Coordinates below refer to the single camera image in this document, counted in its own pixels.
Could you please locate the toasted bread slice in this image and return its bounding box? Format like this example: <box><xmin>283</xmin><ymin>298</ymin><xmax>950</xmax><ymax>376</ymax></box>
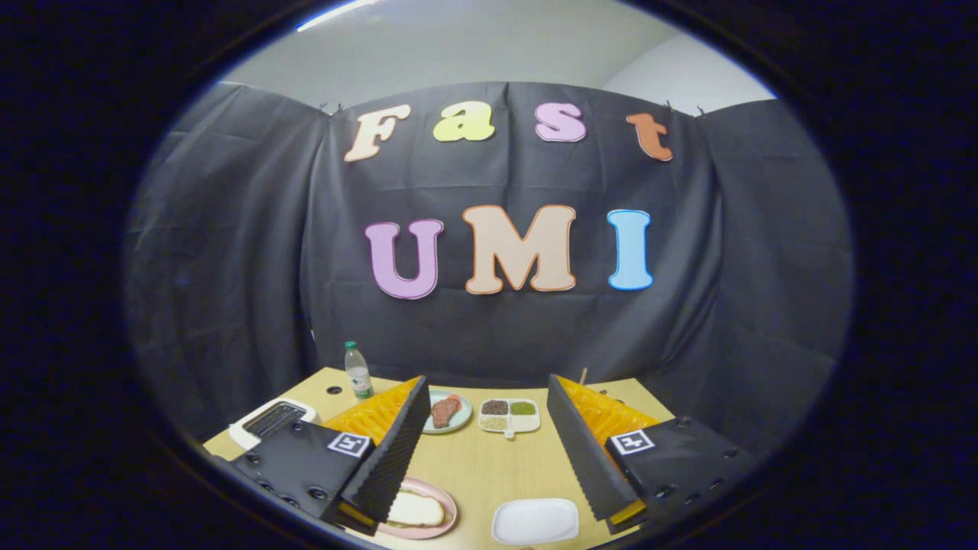
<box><xmin>386</xmin><ymin>490</ymin><xmax>445</xmax><ymax>527</ymax></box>

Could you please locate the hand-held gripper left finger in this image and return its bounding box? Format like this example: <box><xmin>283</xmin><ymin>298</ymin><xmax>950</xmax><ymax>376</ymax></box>
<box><xmin>210</xmin><ymin>375</ymin><xmax>432</xmax><ymax>535</ymax></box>

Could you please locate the white divided grain dish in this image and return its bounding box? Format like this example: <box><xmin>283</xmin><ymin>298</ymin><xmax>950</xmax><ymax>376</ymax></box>
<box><xmin>478</xmin><ymin>397</ymin><xmax>541</xmax><ymax>440</ymax></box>

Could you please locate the pale green plate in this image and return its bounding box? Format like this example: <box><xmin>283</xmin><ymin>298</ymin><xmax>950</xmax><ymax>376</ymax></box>
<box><xmin>423</xmin><ymin>389</ymin><xmax>473</xmax><ymax>435</ymax></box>

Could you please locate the white square plate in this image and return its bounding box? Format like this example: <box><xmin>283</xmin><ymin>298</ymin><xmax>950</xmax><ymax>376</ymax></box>
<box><xmin>491</xmin><ymin>498</ymin><xmax>580</xmax><ymax>545</ymax></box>

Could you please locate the clear plastic water bottle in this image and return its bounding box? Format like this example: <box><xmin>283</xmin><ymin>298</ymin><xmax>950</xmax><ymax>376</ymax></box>
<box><xmin>344</xmin><ymin>341</ymin><xmax>375</xmax><ymax>400</ymax></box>

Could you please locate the white toaster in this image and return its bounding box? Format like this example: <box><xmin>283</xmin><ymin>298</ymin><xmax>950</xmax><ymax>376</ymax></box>
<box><xmin>228</xmin><ymin>398</ymin><xmax>320</xmax><ymax>451</ymax></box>

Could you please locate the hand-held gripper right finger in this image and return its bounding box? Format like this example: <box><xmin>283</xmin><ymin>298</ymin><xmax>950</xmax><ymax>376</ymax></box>
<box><xmin>546</xmin><ymin>374</ymin><xmax>757</xmax><ymax>535</ymax></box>

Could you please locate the pink plate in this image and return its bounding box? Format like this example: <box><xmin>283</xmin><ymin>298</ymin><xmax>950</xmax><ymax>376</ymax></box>
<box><xmin>378</xmin><ymin>477</ymin><xmax>459</xmax><ymax>540</ymax></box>

